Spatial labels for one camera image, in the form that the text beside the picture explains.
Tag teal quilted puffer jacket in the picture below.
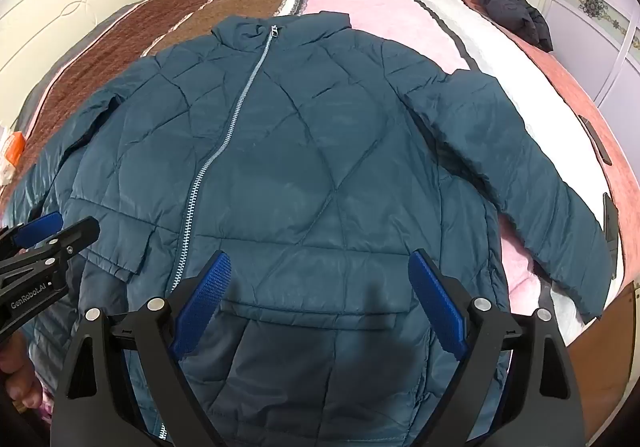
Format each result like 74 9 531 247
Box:
7 12 619 447

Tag flat black object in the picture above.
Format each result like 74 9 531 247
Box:
602 192 621 280
577 114 614 166

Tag orange and white packet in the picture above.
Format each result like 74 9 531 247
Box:
0 131 26 188

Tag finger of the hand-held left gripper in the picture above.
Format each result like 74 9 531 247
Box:
0 213 63 253
0 217 101 280

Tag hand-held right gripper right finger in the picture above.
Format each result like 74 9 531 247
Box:
407 249 588 447

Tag salmon pink bedspread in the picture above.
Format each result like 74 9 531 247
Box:
350 0 628 248

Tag white bed headboard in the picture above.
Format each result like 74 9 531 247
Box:
0 0 177 130

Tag person's left hand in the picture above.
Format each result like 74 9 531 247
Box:
0 331 45 412

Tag white wardrobe doors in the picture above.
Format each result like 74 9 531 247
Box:
542 0 640 128

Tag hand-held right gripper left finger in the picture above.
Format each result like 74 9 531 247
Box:
50 249 232 447

